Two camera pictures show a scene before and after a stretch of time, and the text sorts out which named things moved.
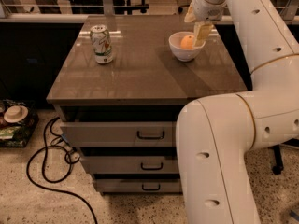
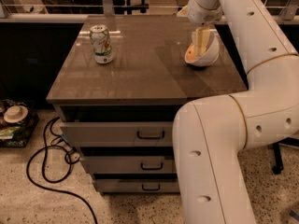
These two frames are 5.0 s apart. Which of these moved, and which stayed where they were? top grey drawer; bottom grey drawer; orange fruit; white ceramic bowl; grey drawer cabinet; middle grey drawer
Moved: orange fruit; white ceramic bowl
Stayed: bottom grey drawer; middle grey drawer; top grey drawer; grey drawer cabinet
